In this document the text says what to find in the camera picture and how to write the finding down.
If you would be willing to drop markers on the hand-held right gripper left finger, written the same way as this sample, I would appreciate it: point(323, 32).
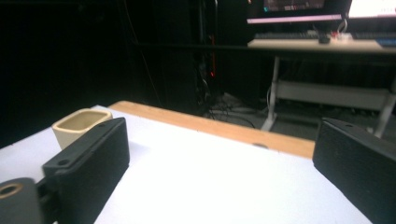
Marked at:
point(93, 168)

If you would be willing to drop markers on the black keyboard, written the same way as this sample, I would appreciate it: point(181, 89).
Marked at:
point(285, 35)

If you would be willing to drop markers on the dark equipment rack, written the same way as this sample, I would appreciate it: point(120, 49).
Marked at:
point(205, 56)

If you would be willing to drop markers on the bright white computer monitor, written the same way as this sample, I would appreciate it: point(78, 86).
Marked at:
point(372, 7)

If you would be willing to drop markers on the dark computer monitor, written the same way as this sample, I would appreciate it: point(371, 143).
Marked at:
point(295, 9)

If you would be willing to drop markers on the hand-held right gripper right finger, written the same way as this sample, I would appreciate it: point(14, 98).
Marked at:
point(358, 161)

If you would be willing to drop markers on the cream square ceramic cup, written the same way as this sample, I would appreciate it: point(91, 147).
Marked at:
point(67, 133)

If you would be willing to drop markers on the white desk with metal legs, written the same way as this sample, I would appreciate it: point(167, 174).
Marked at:
point(327, 93)

